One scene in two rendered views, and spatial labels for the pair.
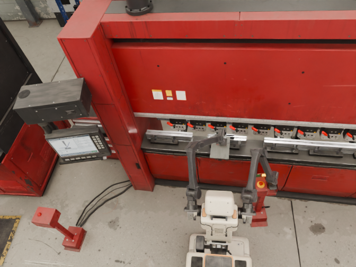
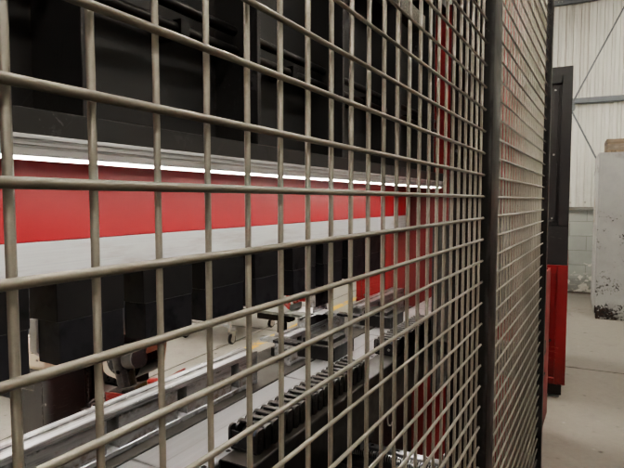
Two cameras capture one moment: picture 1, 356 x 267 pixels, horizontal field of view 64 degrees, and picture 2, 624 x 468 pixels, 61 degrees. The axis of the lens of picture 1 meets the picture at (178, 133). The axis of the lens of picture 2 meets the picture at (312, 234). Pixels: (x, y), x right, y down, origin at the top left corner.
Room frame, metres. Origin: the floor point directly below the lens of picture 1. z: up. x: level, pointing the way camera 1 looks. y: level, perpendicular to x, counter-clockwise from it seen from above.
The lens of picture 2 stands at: (2.04, -2.26, 1.40)
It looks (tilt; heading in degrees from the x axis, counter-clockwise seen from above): 4 degrees down; 102
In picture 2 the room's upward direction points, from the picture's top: straight up
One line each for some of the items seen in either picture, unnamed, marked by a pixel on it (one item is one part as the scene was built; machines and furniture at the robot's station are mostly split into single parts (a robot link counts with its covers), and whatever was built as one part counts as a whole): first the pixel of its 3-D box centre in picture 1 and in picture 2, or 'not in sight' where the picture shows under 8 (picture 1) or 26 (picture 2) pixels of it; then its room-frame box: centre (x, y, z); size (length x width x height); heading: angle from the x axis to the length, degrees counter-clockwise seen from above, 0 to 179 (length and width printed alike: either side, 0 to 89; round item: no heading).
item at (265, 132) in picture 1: (261, 126); (257, 274); (1.57, -0.79, 1.18); 0.15 x 0.09 x 0.17; 72
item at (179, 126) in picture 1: (178, 121); (367, 251); (1.81, -0.02, 1.18); 0.15 x 0.09 x 0.17; 72
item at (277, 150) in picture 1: (282, 150); not in sight; (1.45, -0.99, 0.89); 0.30 x 0.05 x 0.03; 72
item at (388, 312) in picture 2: not in sight; (361, 314); (1.84, -0.49, 1.01); 0.26 x 0.12 x 0.05; 162
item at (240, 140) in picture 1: (226, 139); (312, 336); (1.67, -0.48, 0.92); 0.39 x 0.06 x 0.10; 72
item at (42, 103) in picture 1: (71, 127); not in sight; (1.66, 0.89, 1.53); 0.51 x 0.25 x 0.85; 86
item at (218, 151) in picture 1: (220, 147); (284, 308); (1.55, -0.39, 1.00); 0.26 x 0.18 x 0.01; 162
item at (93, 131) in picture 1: (80, 142); not in sight; (1.57, 0.85, 1.42); 0.45 x 0.12 x 0.36; 86
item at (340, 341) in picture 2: not in sight; (302, 341); (1.72, -0.86, 1.01); 0.26 x 0.12 x 0.05; 162
